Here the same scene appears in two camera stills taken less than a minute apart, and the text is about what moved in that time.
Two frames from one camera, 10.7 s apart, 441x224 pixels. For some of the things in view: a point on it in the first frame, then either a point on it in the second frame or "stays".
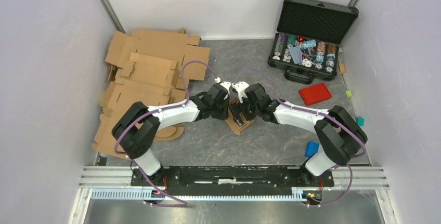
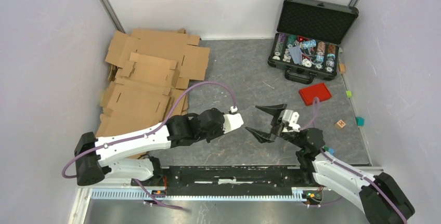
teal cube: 360,121 stays
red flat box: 314,94 stays
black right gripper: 237,109 → 277,125
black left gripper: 224,115 → 220,130
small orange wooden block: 342,67 stays
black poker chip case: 306,45 stays
